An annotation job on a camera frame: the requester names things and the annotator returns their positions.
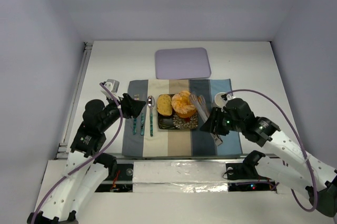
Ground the foil covered front panel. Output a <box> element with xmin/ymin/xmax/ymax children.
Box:
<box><xmin>132</xmin><ymin>161</ymin><xmax>228</xmax><ymax>193</ymax></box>

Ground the fork with teal handle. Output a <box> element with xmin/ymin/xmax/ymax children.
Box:
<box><xmin>132</xmin><ymin>93</ymin><xmax>140</xmax><ymax>135</ymax></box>

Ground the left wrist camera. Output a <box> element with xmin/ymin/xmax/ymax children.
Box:
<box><xmin>101</xmin><ymin>79</ymin><xmax>120</xmax><ymax>100</ymax></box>

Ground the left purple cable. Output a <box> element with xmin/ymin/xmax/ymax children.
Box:
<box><xmin>27</xmin><ymin>83</ymin><xmax>124</xmax><ymax>224</ymax></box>

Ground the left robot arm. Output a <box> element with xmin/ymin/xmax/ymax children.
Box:
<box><xmin>27</xmin><ymin>93</ymin><xmax>146</xmax><ymax>223</ymax></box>

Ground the white ceramic mug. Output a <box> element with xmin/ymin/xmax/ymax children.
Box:
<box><xmin>213</xmin><ymin>92</ymin><xmax>226</xmax><ymax>108</ymax></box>

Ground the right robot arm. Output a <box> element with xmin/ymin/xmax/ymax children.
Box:
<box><xmin>200</xmin><ymin>98</ymin><xmax>336</xmax><ymax>218</ymax></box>

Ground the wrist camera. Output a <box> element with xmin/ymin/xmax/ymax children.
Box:
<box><xmin>221</xmin><ymin>93</ymin><xmax>235</xmax><ymax>103</ymax></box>
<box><xmin>101</xmin><ymin>79</ymin><xmax>120</xmax><ymax>100</ymax></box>

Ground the aluminium frame rail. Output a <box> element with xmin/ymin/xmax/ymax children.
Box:
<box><xmin>54</xmin><ymin>42</ymin><xmax>93</xmax><ymax>160</ymax></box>

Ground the black floral square plate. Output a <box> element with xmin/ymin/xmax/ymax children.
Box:
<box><xmin>157</xmin><ymin>109</ymin><xmax>199</xmax><ymax>130</ymax></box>

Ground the slice of bread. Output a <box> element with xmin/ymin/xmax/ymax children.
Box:
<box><xmin>157</xmin><ymin>94</ymin><xmax>173</xmax><ymax>116</ymax></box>

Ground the lavender serving tray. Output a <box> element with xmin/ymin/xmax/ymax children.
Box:
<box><xmin>154</xmin><ymin>47</ymin><xmax>212</xmax><ymax>80</ymax></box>

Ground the spoon with teal handle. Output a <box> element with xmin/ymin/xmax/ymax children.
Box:
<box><xmin>147</xmin><ymin>95</ymin><xmax>155</xmax><ymax>137</ymax></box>

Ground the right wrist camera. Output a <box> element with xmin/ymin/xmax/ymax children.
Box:
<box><xmin>221</xmin><ymin>93</ymin><xmax>235</xmax><ymax>103</ymax></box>

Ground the orange bundt cake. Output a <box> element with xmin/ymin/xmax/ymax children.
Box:
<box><xmin>171</xmin><ymin>91</ymin><xmax>196</xmax><ymax>119</ymax></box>

